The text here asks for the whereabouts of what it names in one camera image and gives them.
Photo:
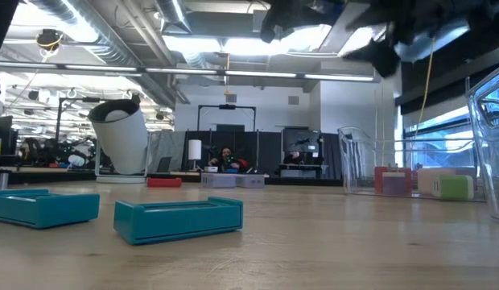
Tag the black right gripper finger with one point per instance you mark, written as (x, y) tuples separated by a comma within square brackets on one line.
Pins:
[(380, 56), (298, 14)]

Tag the red charger block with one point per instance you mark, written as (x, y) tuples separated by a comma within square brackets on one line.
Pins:
[(377, 179)]

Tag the purple charger cube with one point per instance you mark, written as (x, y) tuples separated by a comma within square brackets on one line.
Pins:
[(394, 184), (218, 181), (251, 181)]

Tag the pink charger cube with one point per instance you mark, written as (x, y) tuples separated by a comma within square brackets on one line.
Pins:
[(424, 181)]

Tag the green charger cube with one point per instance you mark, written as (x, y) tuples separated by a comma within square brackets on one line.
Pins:
[(454, 187)]

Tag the red digital timer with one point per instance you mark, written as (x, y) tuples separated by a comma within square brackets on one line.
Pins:
[(164, 182)]

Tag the teal digital timer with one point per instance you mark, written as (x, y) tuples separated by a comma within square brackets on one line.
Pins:
[(177, 221), (40, 209)]

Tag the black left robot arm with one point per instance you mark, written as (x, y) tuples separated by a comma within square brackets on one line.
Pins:
[(0, 40)]

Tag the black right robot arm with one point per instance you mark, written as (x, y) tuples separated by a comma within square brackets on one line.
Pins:
[(454, 16)]

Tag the clear plastic bin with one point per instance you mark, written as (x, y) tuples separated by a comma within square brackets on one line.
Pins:
[(354, 161), (491, 169)]

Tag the black monitor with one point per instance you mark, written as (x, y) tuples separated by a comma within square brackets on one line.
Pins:
[(301, 140)]

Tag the black background gantry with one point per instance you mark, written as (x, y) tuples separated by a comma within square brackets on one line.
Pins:
[(227, 106)]

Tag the long ceiling light bar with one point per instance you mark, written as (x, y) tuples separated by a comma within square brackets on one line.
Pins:
[(185, 71)]

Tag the person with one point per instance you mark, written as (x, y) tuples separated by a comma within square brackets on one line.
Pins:
[(294, 158), (225, 155)]

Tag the black partition screen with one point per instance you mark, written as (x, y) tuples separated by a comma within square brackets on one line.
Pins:
[(265, 153)]

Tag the white cylinder lamp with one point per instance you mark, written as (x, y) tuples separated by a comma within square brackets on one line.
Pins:
[(194, 150)]

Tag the grey cloth cover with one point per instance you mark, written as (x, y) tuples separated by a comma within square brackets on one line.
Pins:
[(165, 145)]

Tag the dark laptop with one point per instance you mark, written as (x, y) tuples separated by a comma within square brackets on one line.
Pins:
[(165, 165)]

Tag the black round ceiling device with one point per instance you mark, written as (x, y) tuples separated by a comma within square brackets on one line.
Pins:
[(49, 39)]

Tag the silver ventilation duct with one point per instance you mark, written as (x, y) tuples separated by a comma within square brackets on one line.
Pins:
[(124, 52)]

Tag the black aluminium table frame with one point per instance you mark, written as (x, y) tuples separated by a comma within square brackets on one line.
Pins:
[(52, 177)]

